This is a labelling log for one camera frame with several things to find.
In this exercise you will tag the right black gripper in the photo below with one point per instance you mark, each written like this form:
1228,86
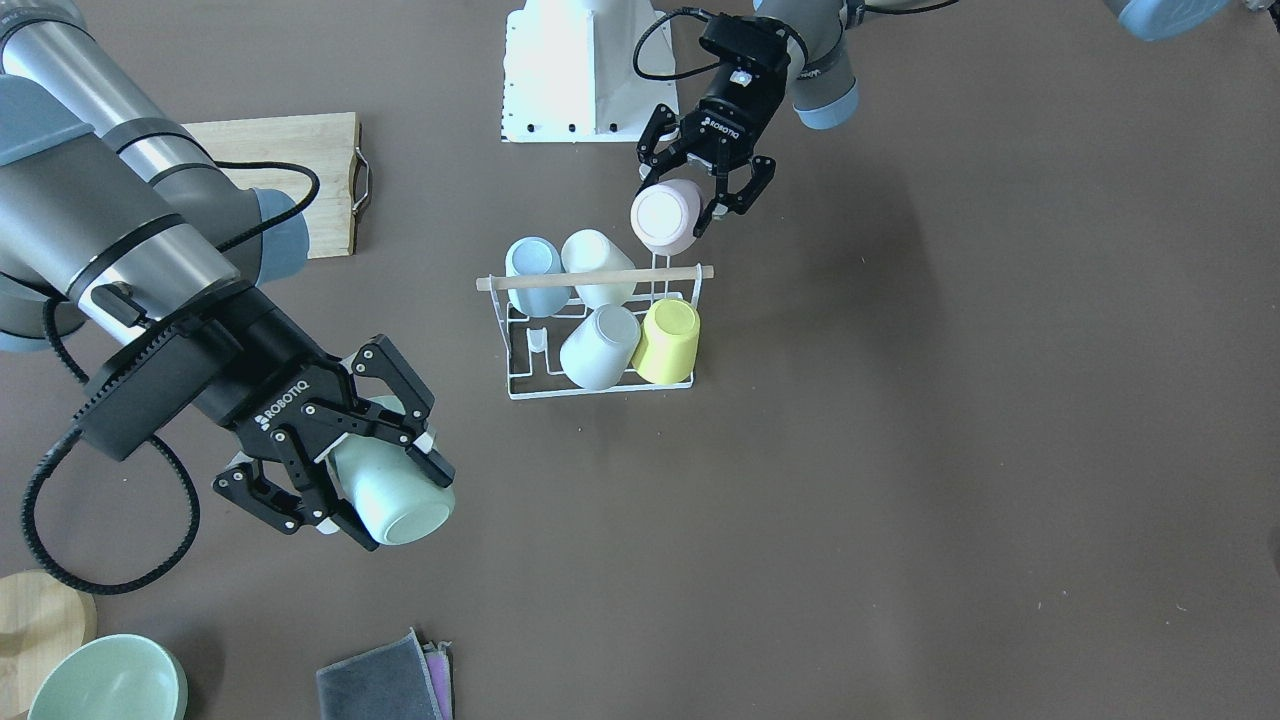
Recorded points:
262,372

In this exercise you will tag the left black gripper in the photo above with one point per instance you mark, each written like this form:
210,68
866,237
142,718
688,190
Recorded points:
728,118

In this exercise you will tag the pink cup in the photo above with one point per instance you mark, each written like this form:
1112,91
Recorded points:
664,215

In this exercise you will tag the mint green cup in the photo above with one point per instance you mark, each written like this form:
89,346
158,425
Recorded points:
392,496

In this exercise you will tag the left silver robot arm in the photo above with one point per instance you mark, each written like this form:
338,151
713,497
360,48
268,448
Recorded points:
984,102

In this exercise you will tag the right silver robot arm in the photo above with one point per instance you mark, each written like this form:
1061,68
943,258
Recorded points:
111,206

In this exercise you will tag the white cup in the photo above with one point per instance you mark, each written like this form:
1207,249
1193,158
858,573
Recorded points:
589,251

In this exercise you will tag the yellow cup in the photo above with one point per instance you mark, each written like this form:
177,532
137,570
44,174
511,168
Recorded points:
668,345

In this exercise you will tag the light blue cup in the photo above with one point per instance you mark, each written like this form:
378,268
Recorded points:
536,256

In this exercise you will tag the grey cup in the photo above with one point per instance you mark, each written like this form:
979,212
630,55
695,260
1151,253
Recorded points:
597,353

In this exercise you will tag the grey folded cloth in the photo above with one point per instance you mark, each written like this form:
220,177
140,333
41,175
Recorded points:
406,679

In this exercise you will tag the mint green bowl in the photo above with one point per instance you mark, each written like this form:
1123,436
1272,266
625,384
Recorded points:
122,676

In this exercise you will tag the wooden mug tree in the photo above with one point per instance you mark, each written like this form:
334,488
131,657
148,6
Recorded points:
42,622

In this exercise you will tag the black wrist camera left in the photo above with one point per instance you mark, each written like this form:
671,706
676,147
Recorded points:
747,41

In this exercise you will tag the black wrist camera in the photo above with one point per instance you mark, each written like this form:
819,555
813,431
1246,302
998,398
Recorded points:
747,41
148,382

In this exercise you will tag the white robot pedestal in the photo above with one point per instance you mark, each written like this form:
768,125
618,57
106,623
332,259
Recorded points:
569,72

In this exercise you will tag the white wire cup rack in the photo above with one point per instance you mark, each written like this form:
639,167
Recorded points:
532,344

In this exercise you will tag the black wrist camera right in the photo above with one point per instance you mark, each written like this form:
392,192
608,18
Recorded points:
148,382

